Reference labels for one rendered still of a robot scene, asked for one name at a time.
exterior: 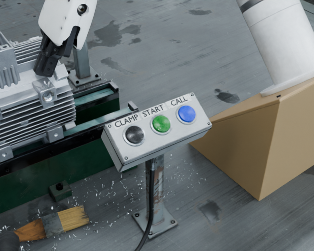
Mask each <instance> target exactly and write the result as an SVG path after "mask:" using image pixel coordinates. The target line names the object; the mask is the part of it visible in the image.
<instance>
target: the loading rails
mask: <svg viewBox="0 0 314 251"><path fill-rule="evenodd" d="M72 96H73V98H74V100H73V101H74V102H75V104H74V105H75V110H76V111H75V113H76V115H75V116H76V121H74V122H75V124H76V127H75V128H73V129H71V130H68V131H66V132H64V130H63V134H64V138H62V139H59V140H57V141H54V142H52V143H46V144H43V142H42V141H38V142H35V143H33V144H30V145H27V146H25V147H22V148H20V149H17V150H14V151H13V158H11V159H8V160H5V161H3V162H0V213H3V212H5V211H8V210H10V209H12V208H15V207H17V206H19V205H22V204H24V203H27V202H29V201H31V200H34V199H36V198H39V197H41V196H43V195H46V194H48V193H50V195H51V196H52V198H53V200H54V201H55V202H58V201H60V200H63V199H65V198H67V197H70V196H72V189H71V188H70V186H69V184H72V183H74V182H77V181H79V180H81V179H84V178H86V177H88V176H91V175H93V174H96V173H98V172H100V171H103V170H105V169H108V168H110V167H112V166H115V165H114V163H113V161H112V159H111V157H110V155H109V153H108V151H107V149H106V147H105V145H104V143H103V141H102V139H101V135H102V132H103V130H104V129H103V127H104V126H105V125H106V124H108V123H111V122H114V121H116V120H119V119H122V118H124V117H127V116H130V115H132V114H135V113H138V112H140V110H139V109H138V107H137V106H136V105H135V104H134V103H133V102H132V101H130V102H128V107H126V108H123V109H120V101H119V87H118V86H117V85H116V84H115V83H114V82H112V81H111V80H109V81H106V82H103V83H100V84H97V85H94V86H91V87H88V88H85V89H82V90H79V91H76V92H73V95H72Z"/></svg>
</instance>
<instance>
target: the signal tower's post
mask: <svg viewBox="0 0 314 251"><path fill-rule="evenodd" d="M72 49H73V56H74V63H75V70H71V71H67V72H68V75H69V76H68V78H69V79H70V81H71V82H72V83H73V84H74V85H75V86H76V87H78V86H81V85H84V84H87V83H90V82H93V81H96V80H99V79H101V77H100V76H99V75H98V73H97V72H96V71H95V70H94V69H93V68H92V67H91V66H90V64H89V55H88V46H87V37H86V39H85V42H84V44H83V47H82V49H81V50H79V51H77V50H75V49H74V48H72Z"/></svg>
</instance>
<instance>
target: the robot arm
mask: <svg viewBox="0 0 314 251"><path fill-rule="evenodd" d="M236 2H237V3H238V6H239V8H240V10H241V12H242V15H243V17H244V19H245V21H246V24H247V26H248V28H249V30H250V32H251V34H252V37H253V39H254V41H255V43H256V45H257V48H258V50H259V52H260V54H261V56H262V59H263V61H264V63H265V65H266V68H267V70H268V72H269V74H270V76H271V79H272V81H273V83H274V85H272V86H270V87H268V88H266V89H264V90H263V91H261V92H260V94H261V96H262V97H265V96H268V95H271V94H274V93H277V92H280V91H282V90H285V89H287V88H290V87H292V86H295V85H297V84H299V83H302V82H304V81H306V80H308V79H311V78H313V77H314V31H313V29H312V27H311V25H310V22H309V20H308V18H307V16H306V13H305V11H304V9H303V7H302V4H301V2H300V0H236ZM96 4H97V0H45V2H44V5H43V7H42V10H41V13H40V16H39V20H38V24H39V26H40V28H41V29H40V31H41V34H42V42H41V45H40V50H41V51H40V52H39V55H38V57H37V60H36V63H35V65H34V68H33V71H34V72H35V73H36V75H38V76H44V77H49V78H51V77H52V75H53V73H54V70H55V68H56V65H57V63H58V60H59V59H61V58H62V56H63V57H68V58H69V57H70V54H71V50H72V48H74V49H75V50H77V51H79V50H81V49H82V47H83V44H84V42H85V39H86V37H87V34H88V31H89V28H90V25H91V22H92V19H93V16H94V12H95V8H96Z"/></svg>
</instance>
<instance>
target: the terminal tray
mask: <svg viewBox="0 0 314 251"><path fill-rule="evenodd" d="M18 81H20V76H19V71H18V65H17V61H16V56H15V52H14V48H13V47H12V45H11V44H10V43H9V42H8V40H7V39H6V38H5V37H4V35H3V34H2V33H1V32H0V88H1V89H4V86H6V85H7V86H8V87H11V84H12V83H14V84H15V85H17V84H18Z"/></svg>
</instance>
